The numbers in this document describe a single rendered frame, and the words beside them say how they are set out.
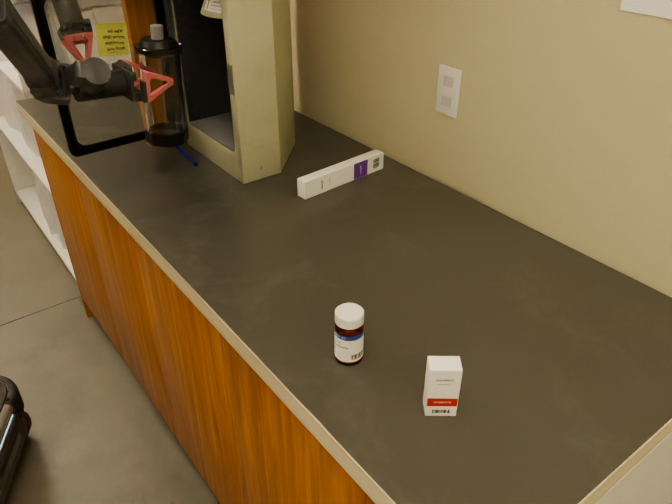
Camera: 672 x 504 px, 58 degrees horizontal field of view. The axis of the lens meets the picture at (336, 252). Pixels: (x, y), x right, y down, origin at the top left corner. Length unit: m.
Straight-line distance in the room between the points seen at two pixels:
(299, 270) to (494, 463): 0.54
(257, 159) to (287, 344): 0.63
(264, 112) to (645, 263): 0.90
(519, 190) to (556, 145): 0.15
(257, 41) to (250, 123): 0.19
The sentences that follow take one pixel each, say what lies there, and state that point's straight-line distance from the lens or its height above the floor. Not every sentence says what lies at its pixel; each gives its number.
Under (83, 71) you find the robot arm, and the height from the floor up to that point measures 1.27.
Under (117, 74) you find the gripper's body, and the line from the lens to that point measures 1.46.
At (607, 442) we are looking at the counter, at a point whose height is 0.94.
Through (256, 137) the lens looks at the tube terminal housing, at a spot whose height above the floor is 1.05.
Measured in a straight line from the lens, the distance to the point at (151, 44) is 1.47.
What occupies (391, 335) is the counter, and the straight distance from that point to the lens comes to 1.05.
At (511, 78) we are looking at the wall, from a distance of 1.39.
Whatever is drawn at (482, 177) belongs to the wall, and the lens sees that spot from 1.50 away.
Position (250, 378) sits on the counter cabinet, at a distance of 1.18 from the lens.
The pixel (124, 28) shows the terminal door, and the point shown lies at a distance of 1.65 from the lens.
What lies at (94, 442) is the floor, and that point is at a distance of 2.25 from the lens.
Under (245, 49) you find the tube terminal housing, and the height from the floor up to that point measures 1.27.
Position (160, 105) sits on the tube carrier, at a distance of 1.49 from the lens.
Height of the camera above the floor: 1.63
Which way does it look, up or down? 33 degrees down
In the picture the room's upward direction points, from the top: straight up
